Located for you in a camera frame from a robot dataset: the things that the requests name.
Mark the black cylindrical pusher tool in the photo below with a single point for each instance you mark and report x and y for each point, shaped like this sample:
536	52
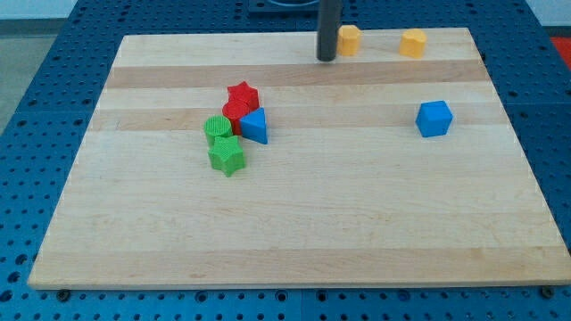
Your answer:
329	15

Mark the yellow hexagon block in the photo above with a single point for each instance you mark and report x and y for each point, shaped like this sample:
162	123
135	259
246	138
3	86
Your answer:
348	42

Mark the yellow heart block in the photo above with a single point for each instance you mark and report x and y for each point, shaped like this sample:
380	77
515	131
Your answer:
413	43

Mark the red star block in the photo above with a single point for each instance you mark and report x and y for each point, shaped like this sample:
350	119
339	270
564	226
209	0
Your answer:
244	93

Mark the red cylinder block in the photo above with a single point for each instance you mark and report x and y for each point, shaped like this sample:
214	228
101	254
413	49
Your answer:
234	110

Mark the blue triangle block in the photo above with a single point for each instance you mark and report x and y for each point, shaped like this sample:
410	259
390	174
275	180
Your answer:
254	126

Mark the blue cube block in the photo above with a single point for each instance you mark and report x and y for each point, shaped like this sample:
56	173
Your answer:
434	118

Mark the green cylinder block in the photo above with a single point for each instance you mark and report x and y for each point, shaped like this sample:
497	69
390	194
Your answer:
217	126

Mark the green star block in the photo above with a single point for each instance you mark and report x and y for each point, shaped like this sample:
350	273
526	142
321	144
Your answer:
227	155

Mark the wooden board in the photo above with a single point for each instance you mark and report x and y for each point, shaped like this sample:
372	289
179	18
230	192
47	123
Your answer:
346	193

